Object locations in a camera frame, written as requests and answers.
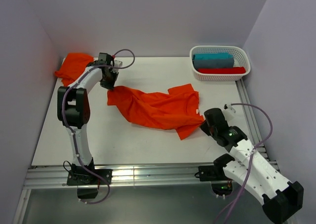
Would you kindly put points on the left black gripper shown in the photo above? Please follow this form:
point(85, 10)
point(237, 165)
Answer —
point(110, 86)

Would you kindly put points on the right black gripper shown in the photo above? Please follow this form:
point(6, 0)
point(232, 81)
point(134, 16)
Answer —
point(203, 126)

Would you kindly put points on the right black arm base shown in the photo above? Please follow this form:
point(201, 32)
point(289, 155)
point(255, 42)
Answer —
point(220, 184)

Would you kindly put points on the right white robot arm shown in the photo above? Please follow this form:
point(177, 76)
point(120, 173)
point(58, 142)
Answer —
point(280, 198)

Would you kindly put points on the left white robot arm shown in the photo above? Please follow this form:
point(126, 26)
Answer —
point(73, 108)

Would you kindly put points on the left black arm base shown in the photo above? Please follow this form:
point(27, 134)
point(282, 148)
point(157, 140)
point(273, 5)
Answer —
point(88, 181)

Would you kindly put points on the crumpled orange t-shirt pile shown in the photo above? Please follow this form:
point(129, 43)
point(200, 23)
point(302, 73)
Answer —
point(72, 67)

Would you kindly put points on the red rolled t-shirt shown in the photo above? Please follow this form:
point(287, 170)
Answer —
point(229, 71)

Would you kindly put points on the grey rolled t-shirt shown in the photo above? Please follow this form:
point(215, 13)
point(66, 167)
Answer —
point(224, 63)

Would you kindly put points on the white plastic basket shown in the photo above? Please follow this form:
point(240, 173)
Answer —
point(239, 55)

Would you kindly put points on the teal rolled t-shirt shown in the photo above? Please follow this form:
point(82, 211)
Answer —
point(211, 56)

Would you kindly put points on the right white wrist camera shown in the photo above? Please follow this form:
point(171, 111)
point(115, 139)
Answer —
point(229, 112)

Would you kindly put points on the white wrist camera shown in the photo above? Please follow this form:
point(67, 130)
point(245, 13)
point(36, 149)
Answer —
point(117, 64)
point(229, 112)

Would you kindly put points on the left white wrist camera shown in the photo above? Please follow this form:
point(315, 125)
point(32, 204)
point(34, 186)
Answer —
point(117, 64)

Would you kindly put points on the aluminium rail frame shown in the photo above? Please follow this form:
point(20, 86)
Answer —
point(153, 178)

